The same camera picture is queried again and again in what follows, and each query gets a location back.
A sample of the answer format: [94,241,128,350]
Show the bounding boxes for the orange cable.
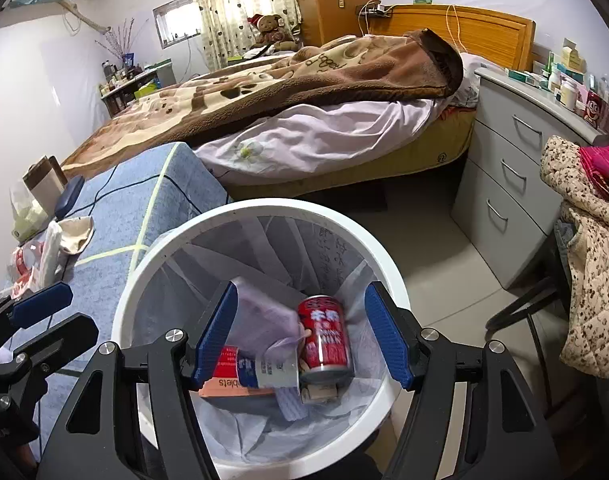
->
[445,4,461,49]

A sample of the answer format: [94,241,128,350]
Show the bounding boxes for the brown patterned blanket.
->
[62,29,465,182]

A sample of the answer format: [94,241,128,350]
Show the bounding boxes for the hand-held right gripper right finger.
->
[365,281,560,480]

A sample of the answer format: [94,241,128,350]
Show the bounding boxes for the green and white box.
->
[299,382,338,404]

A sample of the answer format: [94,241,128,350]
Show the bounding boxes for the red cartoon face box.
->
[582,91,609,129]

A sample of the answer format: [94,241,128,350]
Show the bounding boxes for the black cable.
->
[92,160,196,207]

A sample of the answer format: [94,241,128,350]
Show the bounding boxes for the yellow mattress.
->
[228,110,478,199]

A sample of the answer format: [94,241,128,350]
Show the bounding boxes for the white round trash bin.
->
[111,198,407,479]

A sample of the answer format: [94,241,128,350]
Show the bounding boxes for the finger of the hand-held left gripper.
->
[0,281,74,346]
[14,312,99,378]

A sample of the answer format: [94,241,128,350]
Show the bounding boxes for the clear plastic bin liner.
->
[158,215,386,465]

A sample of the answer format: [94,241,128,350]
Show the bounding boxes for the group of medicine boxes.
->
[507,37,609,131]

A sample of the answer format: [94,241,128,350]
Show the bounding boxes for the pink striped cloth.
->
[579,141,609,207]

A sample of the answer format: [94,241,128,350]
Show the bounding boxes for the black chair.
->
[485,230,609,423]

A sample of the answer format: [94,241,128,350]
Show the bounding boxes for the wooden wardrobe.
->
[288,0,383,47]

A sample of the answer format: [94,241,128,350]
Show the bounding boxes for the wooden bed headboard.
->
[385,4,536,73]

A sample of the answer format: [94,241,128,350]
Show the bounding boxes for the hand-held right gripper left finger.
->
[37,281,238,480]

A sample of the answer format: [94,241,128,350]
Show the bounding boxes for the grey nightstand with drawers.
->
[451,67,609,291]

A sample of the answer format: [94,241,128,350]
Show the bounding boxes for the cluttered desk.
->
[99,57,178,116]

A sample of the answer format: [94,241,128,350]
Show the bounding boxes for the floral quilted jacket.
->
[541,135,609,380]

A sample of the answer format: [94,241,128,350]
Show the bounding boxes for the power strip with plugs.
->
[357,2,393,19]

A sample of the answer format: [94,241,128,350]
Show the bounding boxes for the heart patterned curtain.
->
[187,0,302,72]

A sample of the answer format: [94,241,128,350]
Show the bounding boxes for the red drink can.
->
[298,295,354,372]

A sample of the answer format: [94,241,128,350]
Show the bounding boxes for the small window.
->
[153,0,203,50]

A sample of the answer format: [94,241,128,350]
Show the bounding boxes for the brown teddy bear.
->
[248,13,300,54]

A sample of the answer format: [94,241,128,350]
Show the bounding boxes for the dried branches in vase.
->
[97,19,150,69]

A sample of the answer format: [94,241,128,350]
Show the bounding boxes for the beige and brown thermos cup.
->
[23,156,68,217]

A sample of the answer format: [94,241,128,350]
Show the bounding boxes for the pale pink bed sheet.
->
[193,96,449,187]

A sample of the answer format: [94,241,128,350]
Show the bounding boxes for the clear bottle with red label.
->
[7,241,46,281]

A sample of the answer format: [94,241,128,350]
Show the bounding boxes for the orange box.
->
[199,345,278,399]

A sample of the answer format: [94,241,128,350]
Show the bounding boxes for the pillow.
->
[447,52,501,109]

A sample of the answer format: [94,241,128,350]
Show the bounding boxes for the dark blue glasses case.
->
[54,176,86,221]

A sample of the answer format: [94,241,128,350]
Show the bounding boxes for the wrapped air conditioner pipe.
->
[59,2,110,34]

